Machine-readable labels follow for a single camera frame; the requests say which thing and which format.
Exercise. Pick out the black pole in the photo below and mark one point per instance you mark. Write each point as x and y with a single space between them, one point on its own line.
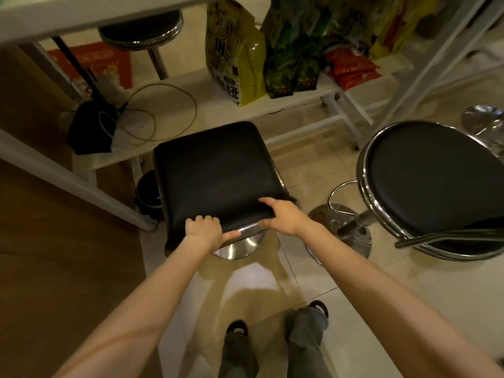
74 64

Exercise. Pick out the person's leg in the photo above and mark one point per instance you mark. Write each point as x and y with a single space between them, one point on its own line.
307 342
236 358

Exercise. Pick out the person's left leg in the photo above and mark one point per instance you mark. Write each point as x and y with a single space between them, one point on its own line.
236 358

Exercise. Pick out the red packet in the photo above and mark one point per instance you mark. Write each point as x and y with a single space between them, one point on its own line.
352 68

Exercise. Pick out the white table with lower shelf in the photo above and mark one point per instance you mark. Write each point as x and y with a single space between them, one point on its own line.
189 98

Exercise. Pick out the person's left forearm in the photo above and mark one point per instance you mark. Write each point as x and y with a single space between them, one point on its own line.
149 310

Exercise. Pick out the person's left thumb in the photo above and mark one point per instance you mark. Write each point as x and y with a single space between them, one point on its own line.
231 235

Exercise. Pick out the white power adapter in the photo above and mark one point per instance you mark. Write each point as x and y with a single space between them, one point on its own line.
114 90

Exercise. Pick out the person's left hand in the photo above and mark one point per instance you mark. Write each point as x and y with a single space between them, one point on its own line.
204 234

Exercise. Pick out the person's right hand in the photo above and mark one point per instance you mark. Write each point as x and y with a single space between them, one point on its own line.
289 220

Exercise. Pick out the person's black shoe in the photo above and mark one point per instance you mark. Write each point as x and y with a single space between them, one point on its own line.
237 327
319 308

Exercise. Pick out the black pouch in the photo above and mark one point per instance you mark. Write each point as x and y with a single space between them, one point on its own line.
90 129

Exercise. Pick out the chrome stool base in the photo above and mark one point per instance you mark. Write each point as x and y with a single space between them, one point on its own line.
486 118

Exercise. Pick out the yellow printed bag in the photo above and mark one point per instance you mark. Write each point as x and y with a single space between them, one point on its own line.
236 55

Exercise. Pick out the person's right black shoe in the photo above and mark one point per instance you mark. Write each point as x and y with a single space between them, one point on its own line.
319 308

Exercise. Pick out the black waste bin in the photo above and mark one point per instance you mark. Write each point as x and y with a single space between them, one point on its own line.
147 198

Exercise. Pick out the person's right leg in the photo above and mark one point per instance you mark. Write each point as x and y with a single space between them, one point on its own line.
307 342

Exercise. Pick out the white metal table frame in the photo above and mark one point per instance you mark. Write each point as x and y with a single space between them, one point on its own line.
437 55

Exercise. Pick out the person's right forearm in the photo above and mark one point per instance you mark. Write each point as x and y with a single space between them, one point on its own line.
374 295

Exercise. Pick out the person's right thumb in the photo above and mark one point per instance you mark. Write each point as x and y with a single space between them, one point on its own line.
267 224

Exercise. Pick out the person's left black shoe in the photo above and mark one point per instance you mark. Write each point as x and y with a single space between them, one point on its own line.
237 327

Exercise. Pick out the round black chrome stool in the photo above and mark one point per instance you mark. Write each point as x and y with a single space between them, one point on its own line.
137 29
429 181

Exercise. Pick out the yellow and red bag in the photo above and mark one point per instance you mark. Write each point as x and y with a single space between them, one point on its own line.
386 23

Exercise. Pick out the green printed bag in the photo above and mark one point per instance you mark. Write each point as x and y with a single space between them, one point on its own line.
279 47
309 55

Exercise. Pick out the square black cushioned stool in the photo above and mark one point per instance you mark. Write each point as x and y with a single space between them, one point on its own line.
216 173

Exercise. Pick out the red floor mat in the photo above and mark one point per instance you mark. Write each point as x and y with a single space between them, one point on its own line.
94 60

